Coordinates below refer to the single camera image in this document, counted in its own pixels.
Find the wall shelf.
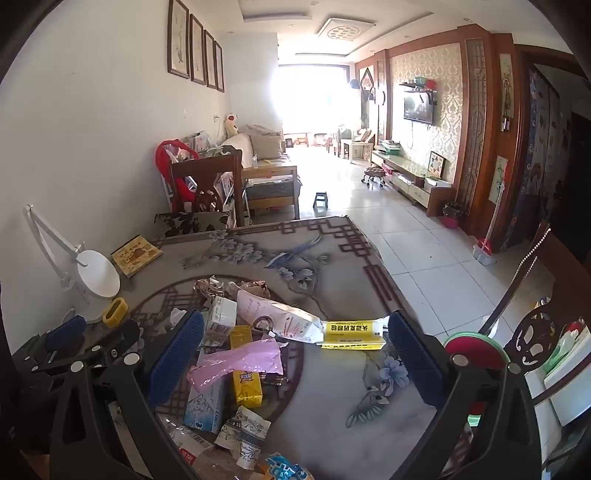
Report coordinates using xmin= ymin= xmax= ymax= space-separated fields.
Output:
xmin=399 ymin=78 xmax=438 ymax=107

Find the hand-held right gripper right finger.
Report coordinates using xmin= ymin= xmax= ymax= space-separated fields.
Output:
xmin=388 ymin=311 xmax=543 ymax=480

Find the red waste basket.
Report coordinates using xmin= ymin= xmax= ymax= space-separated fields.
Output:
xmin=440 ymin=201 xmax=465 ymax=230

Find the yellow drink carton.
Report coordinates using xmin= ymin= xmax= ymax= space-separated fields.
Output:
xmin=230 ymin=368 xmax=263 ymax=409

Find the green detergent bottle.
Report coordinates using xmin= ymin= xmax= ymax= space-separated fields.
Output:
xmin=542 ymin=331 xmax=579 ymax=376

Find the white bag with pink print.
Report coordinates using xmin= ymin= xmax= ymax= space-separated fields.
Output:
xmin=236 ymin=288 xmax=325 ymax=345

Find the crumpled brown paper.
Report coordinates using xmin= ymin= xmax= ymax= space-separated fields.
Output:
xmin=193 ymin=275 xmax=271 ymax=302

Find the stack of magazines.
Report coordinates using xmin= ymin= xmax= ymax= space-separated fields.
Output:
xmin=184 ymin=130 xmax=252 ymax=214

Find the framed wall picture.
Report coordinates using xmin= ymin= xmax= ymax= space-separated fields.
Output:
xmin=167 ymin=0 xmax=191 ymax=79
xmin=213 ymin=41 xmax=226 ymax=93
xmin=204 ymin=30 xmax=219 ymax=90
xmin=189 ymin=13 xmax=207 ymax=86

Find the red bin with green rim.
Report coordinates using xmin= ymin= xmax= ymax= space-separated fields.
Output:
xmin=442 ymin=331 xmax=509 ymax=416

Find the red bag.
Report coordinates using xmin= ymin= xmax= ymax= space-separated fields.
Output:
xmin=156 ymin=140 xmax=200 ymax=214

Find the small yellow box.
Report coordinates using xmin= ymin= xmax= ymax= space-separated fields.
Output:
xmin=229 ymin=325 xmax=254 ymax=350

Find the ceiling light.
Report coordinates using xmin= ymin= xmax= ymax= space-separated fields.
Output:
xmin=324 ymin=18 xmax=366 ymax=41

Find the round wheeled stool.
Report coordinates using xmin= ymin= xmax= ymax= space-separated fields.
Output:
xmin=362 ymin=165 xmax=387 ymax=189

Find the red and white wrapper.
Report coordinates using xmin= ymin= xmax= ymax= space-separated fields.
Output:
xmin=167 ymin=424 xmax=216 ymax=465

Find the blue snack packet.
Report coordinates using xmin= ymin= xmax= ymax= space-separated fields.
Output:
xmin=263 ymin=452 xmax=316 ymax=480

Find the wooden sofa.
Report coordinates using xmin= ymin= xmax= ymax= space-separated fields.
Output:
xmin=221 ymin=124 xmax=302 ymax=221

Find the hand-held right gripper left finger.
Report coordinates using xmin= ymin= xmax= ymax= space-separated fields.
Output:
xmin=48 ymin=310 xmax=206 ymax=480

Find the television cabinet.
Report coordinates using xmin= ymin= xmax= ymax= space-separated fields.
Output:
xmin=370 ymin=147 xmax=454 ymax=207

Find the dustpan with broom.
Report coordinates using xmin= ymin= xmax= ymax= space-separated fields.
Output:
xmin=473 ymin=182 xmax=505 ymax=267

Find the white carton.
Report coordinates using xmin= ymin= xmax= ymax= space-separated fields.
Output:
xmin=200 ymin=295 xmax=238 ymax=345

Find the carved wooden chair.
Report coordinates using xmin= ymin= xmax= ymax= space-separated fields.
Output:
xmin=478 ymin=225 xmax=591 ymax=418

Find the blue tissue pack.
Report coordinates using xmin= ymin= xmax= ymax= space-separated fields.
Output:
xmin=183 ymin=373 xmax=228 ymax=435

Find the long yellow box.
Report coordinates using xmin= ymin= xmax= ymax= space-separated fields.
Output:
xmin=320 ymin=317 xmax=393 ymax=350

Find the floral tablecloth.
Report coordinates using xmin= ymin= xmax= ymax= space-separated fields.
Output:
xmin=106 ymin=216 xmax=476 ymax=480

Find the yellow oval ring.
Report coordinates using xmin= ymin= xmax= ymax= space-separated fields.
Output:
xmin=102 ymin=298 xmax=129 ymax=328

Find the printed door curtain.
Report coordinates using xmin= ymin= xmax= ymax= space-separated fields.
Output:
xmin=501 ymin=67 xmax=574 ymax=253

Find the plain wooden chair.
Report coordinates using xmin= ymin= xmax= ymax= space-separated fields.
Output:
xmin=168 ymin=145 xmax=246 ymax=230

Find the yellow book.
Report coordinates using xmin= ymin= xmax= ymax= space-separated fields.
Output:
xmin=111 ymin=235 xmax=164 ymax=278

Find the wall television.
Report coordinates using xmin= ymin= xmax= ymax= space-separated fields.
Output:
xmin=403 ymin=94 xmax=434 ymax=125

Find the pink plastic bag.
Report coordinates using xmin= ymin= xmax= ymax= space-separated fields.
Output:
xmin=187 ymin=338 xmax=284 ymax=393

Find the hanging wall scroll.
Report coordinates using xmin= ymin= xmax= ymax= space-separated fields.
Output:
xmin=498 ymin=52 xmax=516 ymax=123
xmin=489 ymin=155 xmax=509 ymax=204

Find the white floral packet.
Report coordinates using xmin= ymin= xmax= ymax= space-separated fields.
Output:
xmin=214 ymin=405 xmax=272 ymax=472

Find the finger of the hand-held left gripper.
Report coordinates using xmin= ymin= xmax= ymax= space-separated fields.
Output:
xmin=83 ymin=319 xmax=141 ymax=365
xmin=46 ymin=316 xmax=87 ymax=354

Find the floral seat cushion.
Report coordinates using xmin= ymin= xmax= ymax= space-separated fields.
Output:
xmin=154 ymin=211 xmax=230 ymax=239

